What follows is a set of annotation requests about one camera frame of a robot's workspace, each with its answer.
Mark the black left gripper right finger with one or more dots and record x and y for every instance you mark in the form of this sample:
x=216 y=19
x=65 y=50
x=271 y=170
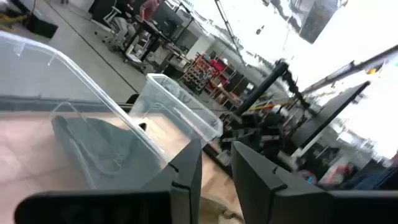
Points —
x=264 y=199

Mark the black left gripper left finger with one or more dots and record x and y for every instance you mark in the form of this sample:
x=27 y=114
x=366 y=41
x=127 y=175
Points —
x=180 y=193

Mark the dark grey hat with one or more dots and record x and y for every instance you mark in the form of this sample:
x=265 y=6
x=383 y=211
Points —
x=109 y=149

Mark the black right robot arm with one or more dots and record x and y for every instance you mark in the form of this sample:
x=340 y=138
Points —
x=261 y=90

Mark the clear plastic storage bin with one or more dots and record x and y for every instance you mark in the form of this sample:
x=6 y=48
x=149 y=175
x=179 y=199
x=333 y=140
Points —
x=186 y=115
x=31 y=77

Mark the black flat panel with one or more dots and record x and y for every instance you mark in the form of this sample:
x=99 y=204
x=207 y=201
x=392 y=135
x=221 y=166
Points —
x=329 y=115

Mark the shelf with small parts bins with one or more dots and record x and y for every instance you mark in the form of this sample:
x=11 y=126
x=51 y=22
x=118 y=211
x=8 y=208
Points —
x=199 y=73

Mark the red tool cart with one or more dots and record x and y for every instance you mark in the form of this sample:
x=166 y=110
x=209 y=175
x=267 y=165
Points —
x=219 y=67

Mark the black office desk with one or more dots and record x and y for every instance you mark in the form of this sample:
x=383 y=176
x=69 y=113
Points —
x=155 y=29

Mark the black slanted pole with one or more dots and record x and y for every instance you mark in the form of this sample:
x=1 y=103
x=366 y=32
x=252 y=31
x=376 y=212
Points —
x=228 y=28

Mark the person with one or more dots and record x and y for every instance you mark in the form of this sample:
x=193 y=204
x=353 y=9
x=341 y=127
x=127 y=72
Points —
x=150 y=9

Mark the white office chair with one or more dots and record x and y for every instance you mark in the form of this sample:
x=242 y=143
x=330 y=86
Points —
x=110 y=18

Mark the black box on floor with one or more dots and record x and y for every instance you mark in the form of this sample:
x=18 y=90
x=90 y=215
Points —
x=42 y=26

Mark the black frame beam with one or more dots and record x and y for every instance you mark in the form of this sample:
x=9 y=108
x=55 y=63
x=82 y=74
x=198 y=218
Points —
x=351 y=67

